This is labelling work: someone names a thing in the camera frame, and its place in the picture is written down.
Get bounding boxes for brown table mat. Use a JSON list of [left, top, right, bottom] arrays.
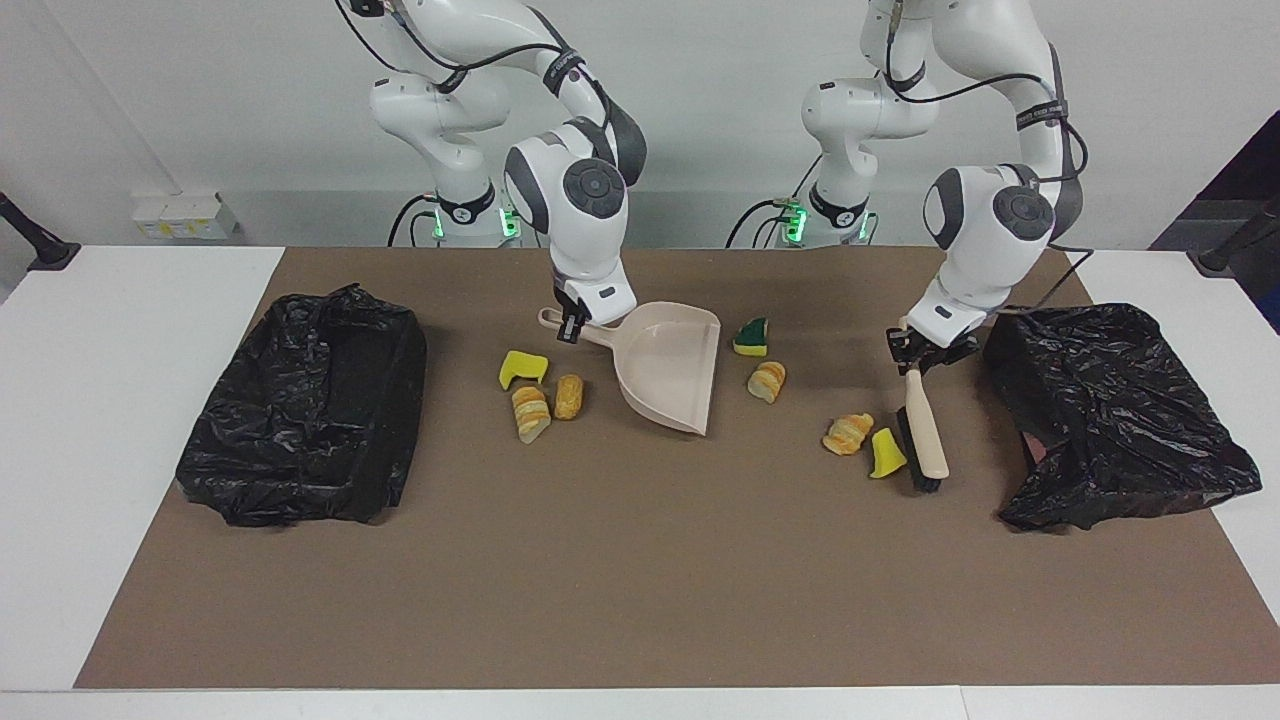
[[73, 246, 1280, 691]]

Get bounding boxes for notched yellow green sponge piece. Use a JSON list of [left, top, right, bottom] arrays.
[[498, 350, 550, 391]]

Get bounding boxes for beige plastic dustpan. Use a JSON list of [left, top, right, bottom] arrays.
[[538, 302, 723, 438]]

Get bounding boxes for black stand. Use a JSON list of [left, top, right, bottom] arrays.
[[0, 190, 81, 273], [1197, 195, 1280, 278]]

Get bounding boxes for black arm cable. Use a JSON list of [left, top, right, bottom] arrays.
[[333, 0, 613, 161], [880, 0, 1101, 321]]

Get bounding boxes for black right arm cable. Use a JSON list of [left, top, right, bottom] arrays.
[[333, 0, 613, 161]]

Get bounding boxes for black base cable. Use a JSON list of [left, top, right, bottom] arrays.
[[725, 155, 806, 249], [387, 193, 443, 248]]

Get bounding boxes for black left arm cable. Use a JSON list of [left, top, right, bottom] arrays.
[[880, 0, 1101, 321]]

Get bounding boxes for beige hand brush black bristles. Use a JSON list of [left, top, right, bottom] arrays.
[[893, 318, 951, 493]]

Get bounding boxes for white wall socket box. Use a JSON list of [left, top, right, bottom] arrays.
[[132, 192, 239, 241]]

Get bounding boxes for black trash bag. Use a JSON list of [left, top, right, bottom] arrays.
[[982, 303, 1263, 533], [175, 284, 429, 528]]

